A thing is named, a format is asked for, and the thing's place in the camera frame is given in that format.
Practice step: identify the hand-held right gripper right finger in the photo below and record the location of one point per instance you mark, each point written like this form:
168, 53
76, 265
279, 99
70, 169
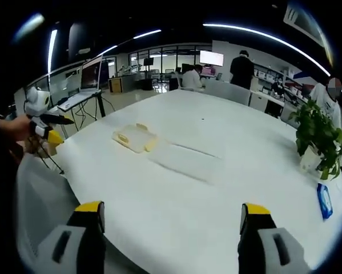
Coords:
256, 251

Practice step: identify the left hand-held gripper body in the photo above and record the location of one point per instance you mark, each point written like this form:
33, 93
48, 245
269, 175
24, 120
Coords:
36, 101

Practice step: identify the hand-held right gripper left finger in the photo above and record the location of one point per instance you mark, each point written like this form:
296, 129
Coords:
82, 251

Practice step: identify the person's left hand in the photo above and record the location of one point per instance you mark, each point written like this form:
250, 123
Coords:
15, 128

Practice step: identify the black laptop stand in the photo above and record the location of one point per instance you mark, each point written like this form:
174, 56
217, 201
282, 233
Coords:
100, 105

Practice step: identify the open laptop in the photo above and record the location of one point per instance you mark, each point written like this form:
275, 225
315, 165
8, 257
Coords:
86, 82

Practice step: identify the yellow cabinet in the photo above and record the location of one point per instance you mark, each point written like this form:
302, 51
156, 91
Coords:
115, 85

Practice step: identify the blue wet wipes packet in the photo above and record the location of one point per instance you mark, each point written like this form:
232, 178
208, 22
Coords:
325, 202

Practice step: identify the black monitor on stand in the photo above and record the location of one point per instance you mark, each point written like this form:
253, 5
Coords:
148, 64

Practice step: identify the clear plastic sheet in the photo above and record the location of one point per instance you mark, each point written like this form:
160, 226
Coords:
188, 158

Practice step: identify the green potted plant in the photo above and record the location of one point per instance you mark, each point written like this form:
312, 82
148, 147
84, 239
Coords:
319, 134

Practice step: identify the white low cabinet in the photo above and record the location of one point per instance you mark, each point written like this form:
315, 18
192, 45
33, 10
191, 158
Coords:
263, 104

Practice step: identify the white office chair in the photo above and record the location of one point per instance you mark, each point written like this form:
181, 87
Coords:
227, 92

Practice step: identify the long ceiling light strip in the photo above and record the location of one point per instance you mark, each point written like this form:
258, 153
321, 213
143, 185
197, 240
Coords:
273, 38

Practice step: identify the bright wall screen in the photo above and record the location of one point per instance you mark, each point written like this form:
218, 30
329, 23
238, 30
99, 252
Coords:
212, 58

